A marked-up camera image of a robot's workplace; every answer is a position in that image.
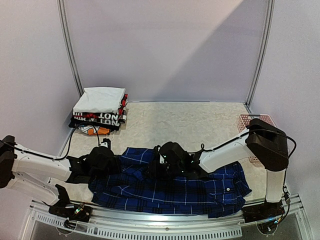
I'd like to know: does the blue plaid flannel shirt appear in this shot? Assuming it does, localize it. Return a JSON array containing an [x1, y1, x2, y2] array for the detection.
[[88, 147, 252, 218]]

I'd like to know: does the pink plastic laundry basket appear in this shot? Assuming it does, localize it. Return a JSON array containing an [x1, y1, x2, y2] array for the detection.
[[236, 113, 278, 166]]

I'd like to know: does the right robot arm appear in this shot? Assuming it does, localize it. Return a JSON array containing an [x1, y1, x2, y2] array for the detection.
[[146, 118, 295, 218]]

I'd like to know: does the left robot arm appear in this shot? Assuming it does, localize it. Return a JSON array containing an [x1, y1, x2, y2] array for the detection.
[[0, 135, 121, 217]]

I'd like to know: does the orange white printed shirt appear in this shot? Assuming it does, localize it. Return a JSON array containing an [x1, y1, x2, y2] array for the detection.
[[77, 125, 120, 137]]

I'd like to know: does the black shirt with white letters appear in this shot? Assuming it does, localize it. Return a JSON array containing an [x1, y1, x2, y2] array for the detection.
[[68, 112, 126, 131]]

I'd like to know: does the red black plaid shirt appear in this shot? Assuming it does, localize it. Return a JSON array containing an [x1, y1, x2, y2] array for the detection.
[[118, 93, 128, 124]]

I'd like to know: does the white folded t-shirt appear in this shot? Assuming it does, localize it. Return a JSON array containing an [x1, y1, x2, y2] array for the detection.
[[73, 87, 126, 113]]

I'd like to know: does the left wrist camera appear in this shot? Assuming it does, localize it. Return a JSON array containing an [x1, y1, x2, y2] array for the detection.
[[100, 138, 111, 149]]

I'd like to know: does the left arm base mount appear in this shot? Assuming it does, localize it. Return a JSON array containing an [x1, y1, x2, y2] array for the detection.
[[48, 184, 93, 229]]

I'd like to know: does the aluminium front rail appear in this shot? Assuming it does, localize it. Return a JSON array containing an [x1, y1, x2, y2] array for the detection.
[[21, 194, 314, 240]]

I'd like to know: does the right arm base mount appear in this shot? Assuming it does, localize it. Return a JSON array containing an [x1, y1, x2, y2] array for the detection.
[[241, 200, 290, 235]]

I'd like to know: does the left aluminium frame post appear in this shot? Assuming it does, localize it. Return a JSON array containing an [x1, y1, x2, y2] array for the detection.
[[57, 0, 84, 97]]

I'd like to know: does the aluminium frame post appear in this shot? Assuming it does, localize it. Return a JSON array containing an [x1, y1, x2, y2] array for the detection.
[[244, 0, 275, 109], [57, 0, 84, 97]]

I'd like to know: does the right aluminium frame post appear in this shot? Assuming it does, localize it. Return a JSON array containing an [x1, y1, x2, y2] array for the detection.
[[244, 0, 275, 109]]

